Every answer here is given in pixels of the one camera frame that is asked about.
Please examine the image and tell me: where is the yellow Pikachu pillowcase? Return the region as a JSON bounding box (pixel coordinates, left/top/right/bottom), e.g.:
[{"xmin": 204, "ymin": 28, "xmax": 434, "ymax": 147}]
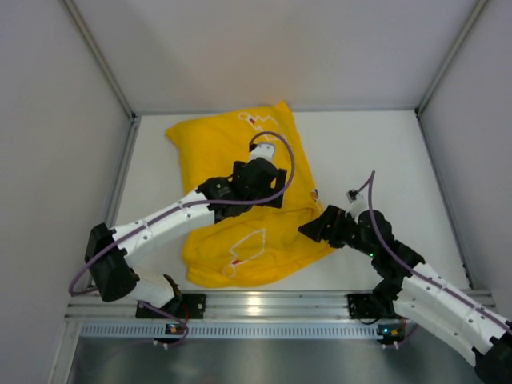
[{"xmin": 166, "ymin": 102, "xmax": 331, "ymax": 288}]

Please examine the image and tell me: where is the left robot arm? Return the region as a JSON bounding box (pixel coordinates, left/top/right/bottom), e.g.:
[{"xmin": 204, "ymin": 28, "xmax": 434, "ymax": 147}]
[{"xmin": 85, "ymin": 158, "xmax": 287, "ymax": 312}]

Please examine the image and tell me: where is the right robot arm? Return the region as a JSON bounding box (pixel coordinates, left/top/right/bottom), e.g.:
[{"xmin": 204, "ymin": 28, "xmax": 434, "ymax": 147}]
[{"xmin": 298, "ymin": 206, "xmax": 511, "ymax": 383}]

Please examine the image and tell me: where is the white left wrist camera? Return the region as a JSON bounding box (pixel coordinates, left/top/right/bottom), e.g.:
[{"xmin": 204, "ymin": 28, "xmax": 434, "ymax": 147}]
[{"xmin": 249, "ymin": 142, "xmax": 276, "ymax": 163}]

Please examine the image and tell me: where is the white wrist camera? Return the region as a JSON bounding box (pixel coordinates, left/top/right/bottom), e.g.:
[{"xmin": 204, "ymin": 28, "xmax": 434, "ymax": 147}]
[
  {"xmin": 346, "ymin": 190, "xmax": 368, "ymax": 219},
  {"xmin": 249, "ymin": 142, "xmax": 276, "ymax": 163}
]

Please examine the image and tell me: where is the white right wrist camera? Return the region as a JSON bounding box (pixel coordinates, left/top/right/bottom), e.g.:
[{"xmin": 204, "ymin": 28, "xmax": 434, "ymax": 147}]
[{"xmin": 346, "ymin": 190, "xmax": 368, "ymax": 219}]

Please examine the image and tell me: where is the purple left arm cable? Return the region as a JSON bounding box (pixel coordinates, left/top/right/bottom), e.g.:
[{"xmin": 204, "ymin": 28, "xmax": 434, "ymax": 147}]
[{"xmin": 67, "ymin": 130, "xmax": 298, "ymax": 349}]

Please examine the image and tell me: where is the aluminium mounting rail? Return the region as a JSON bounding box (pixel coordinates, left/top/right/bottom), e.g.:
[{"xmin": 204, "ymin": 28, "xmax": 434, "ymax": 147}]
[{"xmin": 63, "ymin": 290, "xmax": 499, "ymax": 321}]

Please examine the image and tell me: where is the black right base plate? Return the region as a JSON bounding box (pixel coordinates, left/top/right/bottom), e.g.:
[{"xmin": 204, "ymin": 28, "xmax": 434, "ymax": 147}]
[{"xmin": 346, "ymin": 293, "xmax": 382, "ymax": 320}]

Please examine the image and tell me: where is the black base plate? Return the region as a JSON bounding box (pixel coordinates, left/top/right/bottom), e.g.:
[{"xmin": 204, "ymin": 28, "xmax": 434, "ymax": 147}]
[
  {"xmin": 135, "ymin": 294, "xmax": 206, "ymax": 320},
  {"xmin": 346, "ymin": 293, "xmax": 382, "ymax": 320}
]

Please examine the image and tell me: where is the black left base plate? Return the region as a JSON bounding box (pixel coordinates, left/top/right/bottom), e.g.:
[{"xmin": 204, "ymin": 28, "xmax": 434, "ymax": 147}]
[{"xmin": 135, "ymin": 294, "xmax": 206, "ymax": 320}]

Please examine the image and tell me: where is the right aluminium frame post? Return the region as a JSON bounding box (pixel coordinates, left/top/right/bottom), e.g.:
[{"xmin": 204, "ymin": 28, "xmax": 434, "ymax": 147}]
[{"xmin": 414, "ymin": 0, "xmax": 493, "ymax": 117}]

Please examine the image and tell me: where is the aluminium frame post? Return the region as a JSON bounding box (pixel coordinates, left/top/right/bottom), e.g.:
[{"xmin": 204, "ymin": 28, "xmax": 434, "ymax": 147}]
[
  {"xmin": 414, "ymin": 0, "xmax": 493, "ymax": 117},
  {"xmin": 59, "ymin": 0, "xmax": 139, "ymax": 121}
]

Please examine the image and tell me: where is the white slotted cable duct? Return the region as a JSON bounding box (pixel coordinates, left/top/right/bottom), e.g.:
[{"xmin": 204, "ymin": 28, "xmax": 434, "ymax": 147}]
[{"xmin": 80, "ymin": 322, "xmax": 383, "ymax": 340}]

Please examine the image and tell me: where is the left aluminium frame post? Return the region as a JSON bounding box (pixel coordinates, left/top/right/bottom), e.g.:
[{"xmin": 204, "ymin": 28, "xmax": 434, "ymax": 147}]
[{"xmin": 59, "ymin": 0, "xmax": 139, "ymax": 121}]

